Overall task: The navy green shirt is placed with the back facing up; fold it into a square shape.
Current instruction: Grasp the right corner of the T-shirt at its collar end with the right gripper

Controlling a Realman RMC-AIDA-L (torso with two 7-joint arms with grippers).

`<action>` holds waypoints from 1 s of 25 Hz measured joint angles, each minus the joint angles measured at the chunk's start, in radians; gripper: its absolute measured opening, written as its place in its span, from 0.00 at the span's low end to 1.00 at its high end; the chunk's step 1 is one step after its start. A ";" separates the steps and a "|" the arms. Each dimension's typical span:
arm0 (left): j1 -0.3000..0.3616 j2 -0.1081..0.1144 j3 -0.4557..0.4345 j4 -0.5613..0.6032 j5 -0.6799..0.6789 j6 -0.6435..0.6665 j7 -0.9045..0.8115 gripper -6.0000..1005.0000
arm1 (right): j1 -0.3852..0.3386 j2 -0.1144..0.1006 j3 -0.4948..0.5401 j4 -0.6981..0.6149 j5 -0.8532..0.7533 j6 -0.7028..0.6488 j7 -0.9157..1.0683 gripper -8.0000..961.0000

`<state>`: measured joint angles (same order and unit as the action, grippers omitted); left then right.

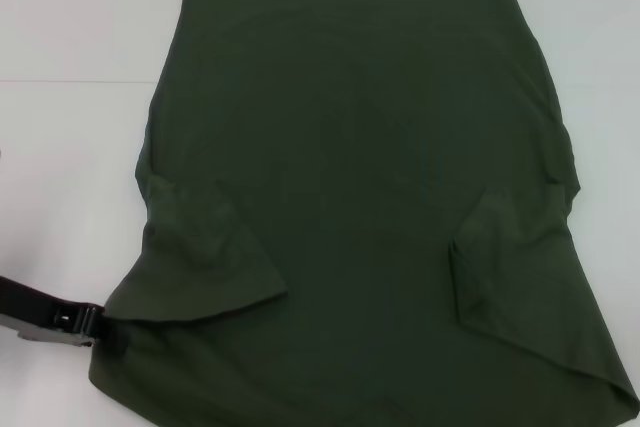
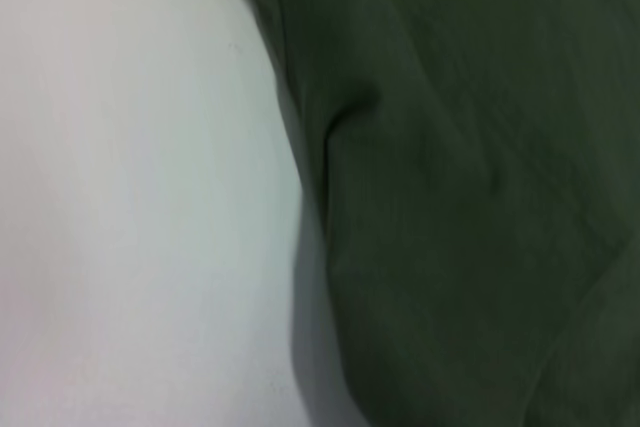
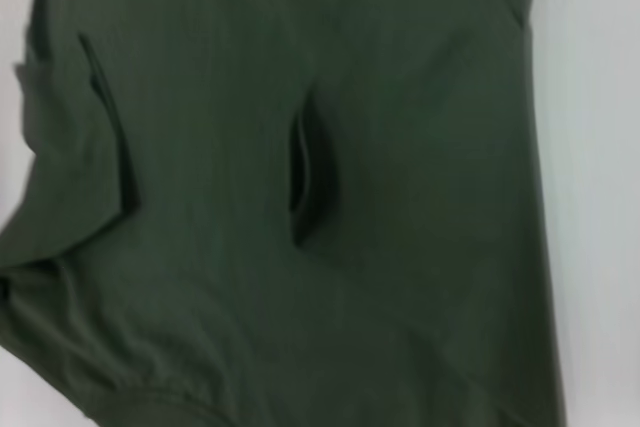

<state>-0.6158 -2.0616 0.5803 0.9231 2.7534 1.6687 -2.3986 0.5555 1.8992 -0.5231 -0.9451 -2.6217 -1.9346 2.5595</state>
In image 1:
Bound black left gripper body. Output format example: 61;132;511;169
0;274;64;344

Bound dark green shirt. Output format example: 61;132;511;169
85;0;640;427

